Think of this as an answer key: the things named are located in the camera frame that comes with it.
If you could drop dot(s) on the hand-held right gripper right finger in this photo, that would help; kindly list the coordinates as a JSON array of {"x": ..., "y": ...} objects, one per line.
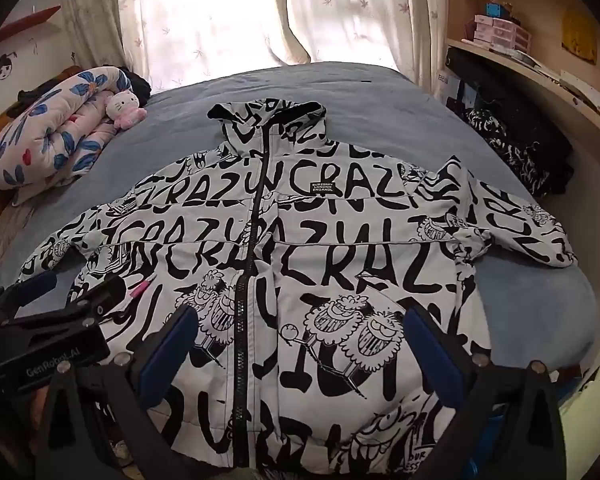
[{"x": 440, "y": 355}]

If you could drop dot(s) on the beige patterned cloth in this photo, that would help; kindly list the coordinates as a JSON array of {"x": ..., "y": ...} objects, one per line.
[{"x": 10, "y": 230}]

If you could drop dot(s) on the black white printed jacket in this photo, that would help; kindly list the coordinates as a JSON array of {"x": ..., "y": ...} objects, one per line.
[{"x": 330, "y": 270}]

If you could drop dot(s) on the black bag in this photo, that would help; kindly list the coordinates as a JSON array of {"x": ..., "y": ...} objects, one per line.
[{"x": 505, "y": 85}]

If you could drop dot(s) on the red wall shelf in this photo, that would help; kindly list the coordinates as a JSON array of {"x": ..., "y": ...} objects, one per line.
[{"x": 25, "y": 25}]

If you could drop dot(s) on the black white patterned garment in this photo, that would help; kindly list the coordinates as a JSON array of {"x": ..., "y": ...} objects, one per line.
[{"x": 505, "y": 150}]

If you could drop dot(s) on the grey blue bed blanket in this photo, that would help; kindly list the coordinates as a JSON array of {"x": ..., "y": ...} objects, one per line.
[{"x": 380, "y": 115}]

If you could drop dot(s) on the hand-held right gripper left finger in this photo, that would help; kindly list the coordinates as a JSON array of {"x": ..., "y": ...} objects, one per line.
[{"x": 167, "y": 355}]

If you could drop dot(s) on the white blister pack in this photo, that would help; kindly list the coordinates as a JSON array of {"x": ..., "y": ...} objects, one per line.
[{"x": 525, "y": 57}]

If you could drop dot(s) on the white pink cat plush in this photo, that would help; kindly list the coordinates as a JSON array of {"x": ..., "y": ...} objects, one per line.
[{"x": 122, "y": 107}]

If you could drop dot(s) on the cartoon wall sticker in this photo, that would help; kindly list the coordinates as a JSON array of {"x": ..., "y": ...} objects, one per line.
[{"x": 5, "y": 67}]

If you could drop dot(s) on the black knitted cloth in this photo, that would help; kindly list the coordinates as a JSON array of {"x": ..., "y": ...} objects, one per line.
[{"x": 140, "y": 85}]

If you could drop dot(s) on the white cardboard box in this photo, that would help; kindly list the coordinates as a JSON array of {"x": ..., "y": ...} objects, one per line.
[{"x": 442, "y": 85}]

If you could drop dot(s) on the floral quilt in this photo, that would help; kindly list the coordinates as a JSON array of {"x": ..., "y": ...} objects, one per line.
[{"x": 45, "y": 125}]

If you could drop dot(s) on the white paper strip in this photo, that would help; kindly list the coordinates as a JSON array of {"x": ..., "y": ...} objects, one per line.
[{"x": 585, "y": 91}]

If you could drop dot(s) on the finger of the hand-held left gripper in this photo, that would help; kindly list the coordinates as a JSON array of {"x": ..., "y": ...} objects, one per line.
[
  {"x": 42, "y": 280},
  {"x": 105, "y": 292}
]

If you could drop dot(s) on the cream floral curtain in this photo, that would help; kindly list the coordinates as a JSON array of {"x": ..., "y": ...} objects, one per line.
[
  {"x": 180, "y": 10},
  {"x": 350, "y": 10}
]

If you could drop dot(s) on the blue toy box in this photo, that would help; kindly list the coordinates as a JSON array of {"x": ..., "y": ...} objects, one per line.
[{"x": 495, "y": 9}]

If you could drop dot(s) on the pink drawer organizer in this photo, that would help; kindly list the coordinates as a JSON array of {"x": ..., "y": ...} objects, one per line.
[{"x": 500, "y": 32}]

